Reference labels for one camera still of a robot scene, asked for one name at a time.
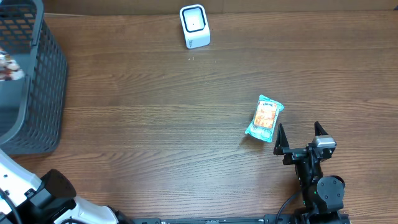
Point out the grey plastic mesh basket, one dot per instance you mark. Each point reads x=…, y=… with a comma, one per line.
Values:
x=31, y=106

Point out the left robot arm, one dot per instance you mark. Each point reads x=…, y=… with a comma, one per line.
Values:
x=26, y=198

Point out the white barcode scanner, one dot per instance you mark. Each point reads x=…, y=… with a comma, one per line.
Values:
x=195, y=26

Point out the brown nut snack pouch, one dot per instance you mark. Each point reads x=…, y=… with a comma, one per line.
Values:
x=10, y=69

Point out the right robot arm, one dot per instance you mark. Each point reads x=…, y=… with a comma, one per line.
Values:
x=322, y=195

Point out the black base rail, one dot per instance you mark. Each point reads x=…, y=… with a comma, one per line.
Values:
x=266, y=219

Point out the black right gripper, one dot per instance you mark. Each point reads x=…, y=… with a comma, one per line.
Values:
x=299, y=152

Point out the teal tissue pack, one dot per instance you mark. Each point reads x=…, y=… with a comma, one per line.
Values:
x=265, y=117

